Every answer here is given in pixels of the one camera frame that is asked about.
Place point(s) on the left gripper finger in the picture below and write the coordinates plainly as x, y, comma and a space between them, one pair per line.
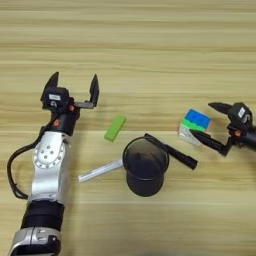
94, 90
51, 81

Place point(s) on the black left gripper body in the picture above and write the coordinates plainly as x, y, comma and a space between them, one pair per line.
65, 121

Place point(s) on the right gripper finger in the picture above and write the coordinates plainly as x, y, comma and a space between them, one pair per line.
210, 141
222, 107

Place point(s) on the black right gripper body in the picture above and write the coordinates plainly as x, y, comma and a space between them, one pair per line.
245, 138

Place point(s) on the multicoloured puzzle cube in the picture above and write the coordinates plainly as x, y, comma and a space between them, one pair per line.
196, 118

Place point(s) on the black marker pen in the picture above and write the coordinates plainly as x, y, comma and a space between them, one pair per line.
181, 158

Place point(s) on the green rectangular block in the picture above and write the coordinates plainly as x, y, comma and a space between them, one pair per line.
115, 128

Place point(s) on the white pen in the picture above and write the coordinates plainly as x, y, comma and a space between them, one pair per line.
100, 170

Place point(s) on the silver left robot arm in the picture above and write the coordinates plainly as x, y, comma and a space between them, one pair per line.
48, 176

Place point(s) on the left gripper labelled black box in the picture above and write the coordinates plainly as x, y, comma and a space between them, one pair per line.
55, 98

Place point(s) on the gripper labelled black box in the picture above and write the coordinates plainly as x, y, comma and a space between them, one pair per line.
55, 98
240, 115

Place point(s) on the right gripper labelled black box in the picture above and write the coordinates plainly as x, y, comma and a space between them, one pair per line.
240, 115

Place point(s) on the black mesh pen cup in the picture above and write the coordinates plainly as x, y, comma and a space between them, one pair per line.
145, 185

